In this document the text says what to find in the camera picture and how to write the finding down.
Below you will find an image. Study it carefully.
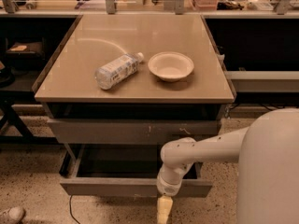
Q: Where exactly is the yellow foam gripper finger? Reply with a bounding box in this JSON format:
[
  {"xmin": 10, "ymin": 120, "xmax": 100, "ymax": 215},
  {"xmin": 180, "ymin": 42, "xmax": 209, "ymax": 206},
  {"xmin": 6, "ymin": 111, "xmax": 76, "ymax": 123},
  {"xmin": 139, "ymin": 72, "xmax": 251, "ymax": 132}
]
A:
[{"xmin": 157, "ymin": 195, "xmax": 173, "ymax": 224}]

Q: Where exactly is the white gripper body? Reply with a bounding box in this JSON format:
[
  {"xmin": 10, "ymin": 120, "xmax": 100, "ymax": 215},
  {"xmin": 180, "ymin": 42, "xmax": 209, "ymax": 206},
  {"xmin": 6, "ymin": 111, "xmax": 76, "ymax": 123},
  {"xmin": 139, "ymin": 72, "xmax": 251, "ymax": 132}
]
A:
[{"xmin": 157, "ymin": 164, "xmax": 191, "ymax": 197}]

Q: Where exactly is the grey drawer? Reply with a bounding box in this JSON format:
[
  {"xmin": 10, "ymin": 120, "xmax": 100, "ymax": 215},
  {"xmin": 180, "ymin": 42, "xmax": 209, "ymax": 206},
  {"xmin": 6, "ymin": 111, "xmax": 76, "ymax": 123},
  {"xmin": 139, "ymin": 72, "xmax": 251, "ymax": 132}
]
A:
[
  {"xmin": 59, "ymin": 144, "xmax": 214, "ymax": 199},
  {"xmin": 48, "ymin": 119, "xmax": 221, "ymax": 145}
]

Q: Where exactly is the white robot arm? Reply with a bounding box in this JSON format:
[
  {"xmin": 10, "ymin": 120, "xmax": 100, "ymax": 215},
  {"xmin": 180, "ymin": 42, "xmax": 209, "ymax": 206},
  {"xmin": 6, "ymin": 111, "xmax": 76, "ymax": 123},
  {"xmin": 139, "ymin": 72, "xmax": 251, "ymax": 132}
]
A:
[{"xmin": 157, "ymin": 108, "xmax": 299, "ymax": 224}]

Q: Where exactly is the grey drawer cabinet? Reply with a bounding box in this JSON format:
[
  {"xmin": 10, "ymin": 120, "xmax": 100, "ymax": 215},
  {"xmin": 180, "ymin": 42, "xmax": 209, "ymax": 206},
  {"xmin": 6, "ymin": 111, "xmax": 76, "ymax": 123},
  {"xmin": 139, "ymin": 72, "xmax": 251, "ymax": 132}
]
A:
[{"xmin": 34, "ymin": 14, "xmax": 235, "ymax": 197}]

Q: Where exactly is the grey top drawer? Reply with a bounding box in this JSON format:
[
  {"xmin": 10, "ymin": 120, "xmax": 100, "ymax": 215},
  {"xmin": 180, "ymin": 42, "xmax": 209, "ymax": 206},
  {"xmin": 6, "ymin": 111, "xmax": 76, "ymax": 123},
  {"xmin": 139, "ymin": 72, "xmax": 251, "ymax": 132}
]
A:
[{"xmin": 48, "ymin": 119, "xmax": 221, "ymax": 145}]

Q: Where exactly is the white paper bowl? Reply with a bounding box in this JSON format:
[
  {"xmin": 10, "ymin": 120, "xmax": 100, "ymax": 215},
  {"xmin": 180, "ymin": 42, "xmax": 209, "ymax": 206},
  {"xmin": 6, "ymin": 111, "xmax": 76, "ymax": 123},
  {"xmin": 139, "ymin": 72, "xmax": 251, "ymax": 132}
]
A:
[{"xmin": 148, "ymin": 52, "xmax": 194, "ymax": 82}]

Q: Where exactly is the clear plastic water bottle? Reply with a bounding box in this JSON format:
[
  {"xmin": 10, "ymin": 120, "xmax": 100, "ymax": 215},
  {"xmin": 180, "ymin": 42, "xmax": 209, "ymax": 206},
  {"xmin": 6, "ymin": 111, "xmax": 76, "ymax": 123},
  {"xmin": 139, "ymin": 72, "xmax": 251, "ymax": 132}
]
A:
[{"xmin": 94, "ymin": 52, "xmax": 144, "ymax": 90}]

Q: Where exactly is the white shoe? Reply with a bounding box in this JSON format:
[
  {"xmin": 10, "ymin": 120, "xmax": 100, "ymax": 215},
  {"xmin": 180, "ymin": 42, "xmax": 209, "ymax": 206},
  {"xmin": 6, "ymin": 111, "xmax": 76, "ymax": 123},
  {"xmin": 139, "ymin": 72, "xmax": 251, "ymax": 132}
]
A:
[{"xmin": 0, "ymin": 206, "xmax": 25, "ymax": 224}]

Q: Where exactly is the dark box under bench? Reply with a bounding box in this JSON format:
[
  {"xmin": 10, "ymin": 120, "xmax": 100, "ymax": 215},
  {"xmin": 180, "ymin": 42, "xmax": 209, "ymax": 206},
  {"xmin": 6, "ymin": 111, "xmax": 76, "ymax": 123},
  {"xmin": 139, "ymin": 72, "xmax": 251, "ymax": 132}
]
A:
[{"xmin": 4, "ymin": 40, "xmax": 47, "ymax": 70}]

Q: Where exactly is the black floor cable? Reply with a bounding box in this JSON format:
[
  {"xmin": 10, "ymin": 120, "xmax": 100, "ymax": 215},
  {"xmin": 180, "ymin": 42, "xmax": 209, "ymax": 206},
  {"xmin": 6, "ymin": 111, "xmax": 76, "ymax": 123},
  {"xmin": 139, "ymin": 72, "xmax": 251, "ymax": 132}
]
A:
[{"xmin": 68, "ymin": 195, "xmax": 82, "ymax": 224}]

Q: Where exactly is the black table leg frame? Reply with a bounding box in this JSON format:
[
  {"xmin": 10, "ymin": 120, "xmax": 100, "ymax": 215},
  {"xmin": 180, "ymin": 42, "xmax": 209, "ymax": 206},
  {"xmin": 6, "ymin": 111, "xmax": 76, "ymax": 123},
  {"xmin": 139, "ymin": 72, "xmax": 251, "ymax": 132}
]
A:
[{"xmin": 0, "ymin": 96, "xmax": 58, "ymax": 145}]

